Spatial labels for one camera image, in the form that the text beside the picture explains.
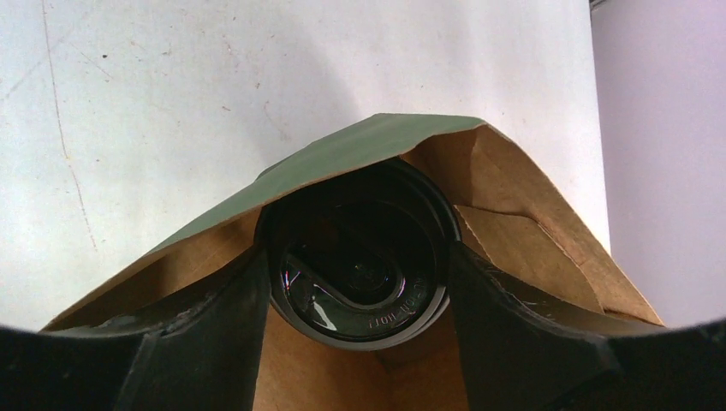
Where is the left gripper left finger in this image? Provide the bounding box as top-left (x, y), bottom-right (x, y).
top-left (1, 249), bottom-right (271, 410)

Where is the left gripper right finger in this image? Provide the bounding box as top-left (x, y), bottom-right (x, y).
top-left (448, 241), bottom-right (725, 410)

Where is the green paper bag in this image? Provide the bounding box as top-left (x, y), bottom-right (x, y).
top-left (47, 114), bottom-right (663, 410)

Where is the black cup lid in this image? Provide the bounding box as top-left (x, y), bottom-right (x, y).
top-left (255, 158), bottom-right (461, 351)

